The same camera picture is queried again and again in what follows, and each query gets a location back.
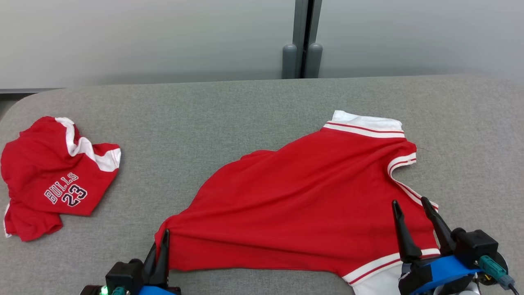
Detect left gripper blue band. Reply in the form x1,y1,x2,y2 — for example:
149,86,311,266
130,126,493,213
80,229,181,295

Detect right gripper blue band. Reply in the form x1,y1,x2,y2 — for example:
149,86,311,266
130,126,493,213
392,197,509,295

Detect red jersey white striped trim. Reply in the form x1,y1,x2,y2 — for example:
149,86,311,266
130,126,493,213
155,110,441,295

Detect red Bulls 23 shorts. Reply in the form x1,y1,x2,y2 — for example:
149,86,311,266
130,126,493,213
0,116,122,242

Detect right cable green connector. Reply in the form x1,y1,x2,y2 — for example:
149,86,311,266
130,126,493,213
478,255,520,295

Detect dark wall baseboard strip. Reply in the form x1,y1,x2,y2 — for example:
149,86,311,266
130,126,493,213
0,88,66,94

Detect grey partition post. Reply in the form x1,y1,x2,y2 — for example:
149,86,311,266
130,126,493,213
282,0,324,79

